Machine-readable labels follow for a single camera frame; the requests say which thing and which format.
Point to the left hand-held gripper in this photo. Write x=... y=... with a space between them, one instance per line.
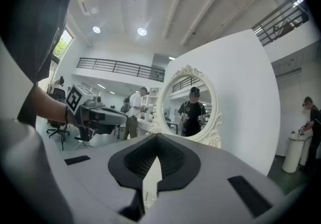
x=75 y=98

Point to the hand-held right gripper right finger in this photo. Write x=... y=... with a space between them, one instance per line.
x=213 y=187

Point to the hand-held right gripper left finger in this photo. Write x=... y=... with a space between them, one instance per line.
x=95 y=180

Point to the white desk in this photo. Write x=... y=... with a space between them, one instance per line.
x=153 y=175

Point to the person's left forearm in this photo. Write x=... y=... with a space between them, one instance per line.
x=50 y=107

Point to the person's left hand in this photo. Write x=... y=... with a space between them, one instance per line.
x=84 y=120

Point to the white shelf unit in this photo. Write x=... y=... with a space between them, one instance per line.
x=153 y=102

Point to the black wristband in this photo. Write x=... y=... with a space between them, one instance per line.
x=66 y=115

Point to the long black balcony railing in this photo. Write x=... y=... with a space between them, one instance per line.
x=150 y=73

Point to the black office chair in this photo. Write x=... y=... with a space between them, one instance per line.
x=59 y=92

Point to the white ornate oval mirror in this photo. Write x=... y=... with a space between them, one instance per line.
x=180 y=92

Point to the large glass window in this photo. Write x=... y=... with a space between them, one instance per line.
x=62 y=44

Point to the round ceiling light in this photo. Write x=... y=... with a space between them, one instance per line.
x=142 y=31
x=96 y=29

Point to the white backdrop panel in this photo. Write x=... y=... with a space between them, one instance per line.
x=245 y=92

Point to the person's black t-shirt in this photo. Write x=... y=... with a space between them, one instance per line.
x=37 y=29

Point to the white ceiling air conditioner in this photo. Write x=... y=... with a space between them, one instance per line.
x=86 y=2

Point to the short black balcony railing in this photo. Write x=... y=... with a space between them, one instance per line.
x=276 y=25

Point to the white cylindrical pedestal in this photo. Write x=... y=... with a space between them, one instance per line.
x=293 y=155
x=308 y=150

